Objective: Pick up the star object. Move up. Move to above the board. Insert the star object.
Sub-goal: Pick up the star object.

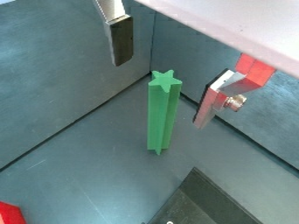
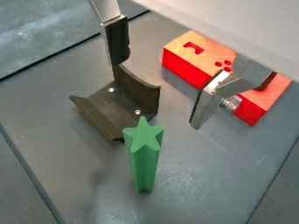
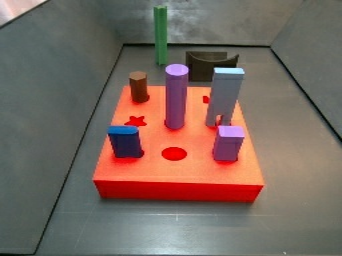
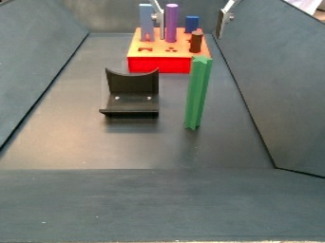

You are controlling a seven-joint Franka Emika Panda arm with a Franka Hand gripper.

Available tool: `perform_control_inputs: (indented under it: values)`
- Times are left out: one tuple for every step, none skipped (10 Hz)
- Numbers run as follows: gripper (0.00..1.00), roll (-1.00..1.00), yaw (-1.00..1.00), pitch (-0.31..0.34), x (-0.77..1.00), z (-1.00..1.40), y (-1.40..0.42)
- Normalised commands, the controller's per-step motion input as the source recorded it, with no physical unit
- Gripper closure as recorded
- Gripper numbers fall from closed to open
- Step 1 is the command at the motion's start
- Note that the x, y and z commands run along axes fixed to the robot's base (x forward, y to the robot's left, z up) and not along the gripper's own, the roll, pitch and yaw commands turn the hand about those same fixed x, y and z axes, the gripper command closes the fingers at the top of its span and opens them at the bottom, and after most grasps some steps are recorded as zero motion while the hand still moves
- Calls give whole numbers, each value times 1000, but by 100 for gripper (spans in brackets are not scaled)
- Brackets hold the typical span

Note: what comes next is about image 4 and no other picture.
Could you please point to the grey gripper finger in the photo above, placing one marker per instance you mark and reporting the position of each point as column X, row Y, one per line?
column 225, row 15
column 158, row 16

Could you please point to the green star peg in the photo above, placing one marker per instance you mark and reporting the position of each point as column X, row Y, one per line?
column 197, row 89

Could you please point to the red peg board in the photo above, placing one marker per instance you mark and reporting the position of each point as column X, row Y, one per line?
column 169, row 57

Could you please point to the light blue arch peg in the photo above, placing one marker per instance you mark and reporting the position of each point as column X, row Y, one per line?
column 146, row 23

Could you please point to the tall purple cylinder peg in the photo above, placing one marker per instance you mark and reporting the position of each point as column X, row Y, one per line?
column 170, row 22

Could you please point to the dark blue peg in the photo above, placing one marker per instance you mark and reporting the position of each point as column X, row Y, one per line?
column 191, row 23

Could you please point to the brown hexagon peg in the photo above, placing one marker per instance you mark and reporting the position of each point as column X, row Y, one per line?
column 195, row 41

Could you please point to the black curved holder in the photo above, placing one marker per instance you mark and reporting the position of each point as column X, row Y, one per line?
column 134, row 94

